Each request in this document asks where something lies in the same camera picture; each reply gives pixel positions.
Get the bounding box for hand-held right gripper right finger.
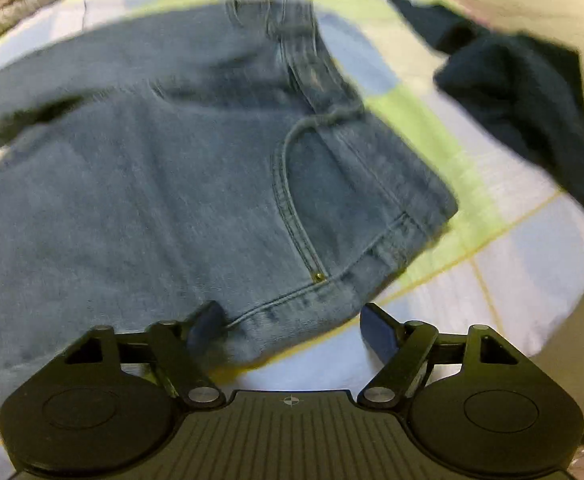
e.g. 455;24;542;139
359;302;523;409

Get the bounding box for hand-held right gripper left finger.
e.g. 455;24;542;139
65;301;230;409

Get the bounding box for checkered bed sheet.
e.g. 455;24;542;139
0;0;584;480

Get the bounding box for dark navy garment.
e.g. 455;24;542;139
387;0;584;221

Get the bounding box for cream comforter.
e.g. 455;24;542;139
402;0;584;133

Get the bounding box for blue denim jeans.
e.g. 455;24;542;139
0;0;460;411

